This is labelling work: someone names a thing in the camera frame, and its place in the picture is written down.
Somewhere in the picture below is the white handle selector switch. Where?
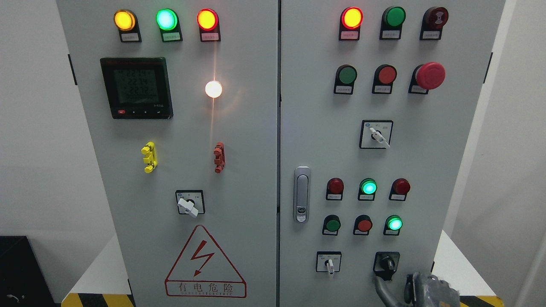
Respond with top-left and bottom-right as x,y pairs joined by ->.
175,190 -> 206,218

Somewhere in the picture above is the dark green indicator light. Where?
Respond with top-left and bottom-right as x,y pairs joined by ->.
380,6 -> 406,40

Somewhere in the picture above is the red terminal connector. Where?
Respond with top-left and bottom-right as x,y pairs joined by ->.
213,142 -> 226,174

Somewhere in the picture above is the dark red indicator light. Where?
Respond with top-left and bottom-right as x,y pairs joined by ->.
325,177 -> 344,201

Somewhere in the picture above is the green lit indicator lower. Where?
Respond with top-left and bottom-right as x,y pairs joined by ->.
383,214 -> 403,236

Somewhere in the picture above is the black rotary knob switch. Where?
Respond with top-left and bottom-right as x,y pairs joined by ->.
373,252 -> 400,281

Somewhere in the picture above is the grey electrical cabinet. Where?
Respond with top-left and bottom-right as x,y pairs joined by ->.
57,0 -> 505,307

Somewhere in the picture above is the dark red indicator right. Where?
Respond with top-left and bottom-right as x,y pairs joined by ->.
389,177 -> 411,201

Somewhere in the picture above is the silver cabinet door latch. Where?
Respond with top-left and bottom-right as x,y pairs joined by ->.
293,166 -> 311,223

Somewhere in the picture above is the red push button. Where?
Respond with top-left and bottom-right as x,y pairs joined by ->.
371,64 -> 397,95
353,214 -> 373,236

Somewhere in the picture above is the green push button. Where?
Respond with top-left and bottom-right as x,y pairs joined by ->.
334,64 -> 357,95
322,214 -> 341,236

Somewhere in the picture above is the red lit light right door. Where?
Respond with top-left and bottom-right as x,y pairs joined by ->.
339,6 -> 363,41

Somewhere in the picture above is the red emergency stop button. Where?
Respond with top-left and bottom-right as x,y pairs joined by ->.
408,62 -> 445,95

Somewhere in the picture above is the yellow indicator light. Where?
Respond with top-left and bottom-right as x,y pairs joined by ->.
113,9 -> 142,43

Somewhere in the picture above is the green lit indicator middle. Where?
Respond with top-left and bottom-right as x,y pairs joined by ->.
357,177 -> 377,201

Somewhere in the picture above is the white selector switch upper right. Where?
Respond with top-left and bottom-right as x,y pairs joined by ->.
359,120 -> 394,149

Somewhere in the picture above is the red push button lower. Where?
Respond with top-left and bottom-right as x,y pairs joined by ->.
353,214 -> 373,236

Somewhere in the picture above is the red high voltage warning sticker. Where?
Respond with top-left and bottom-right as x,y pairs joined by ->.
164,225 -> 247,298

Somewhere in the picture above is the green push button lower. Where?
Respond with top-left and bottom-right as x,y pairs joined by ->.
322,214 -> 341,236

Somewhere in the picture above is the yellow terminal connector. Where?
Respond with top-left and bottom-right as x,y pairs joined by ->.
141,142 -> 158,174

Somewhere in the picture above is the black box bottom left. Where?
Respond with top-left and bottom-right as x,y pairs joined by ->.
0,236 -> 56,307

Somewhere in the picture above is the small white selector switch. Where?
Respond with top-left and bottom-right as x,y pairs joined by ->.
315,251 -> 343,278

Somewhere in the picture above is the red lit indicator light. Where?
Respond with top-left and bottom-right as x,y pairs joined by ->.
196,8 -> 221,42

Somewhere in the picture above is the black digital power meter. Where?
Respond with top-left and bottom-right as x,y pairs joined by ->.
100,57 -> 173,120

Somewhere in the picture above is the green lit indicator light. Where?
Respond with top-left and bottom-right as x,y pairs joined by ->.
156,8 -> 183,42

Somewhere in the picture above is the white lit indicator light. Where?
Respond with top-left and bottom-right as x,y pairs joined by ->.
205,80 -> 224,99

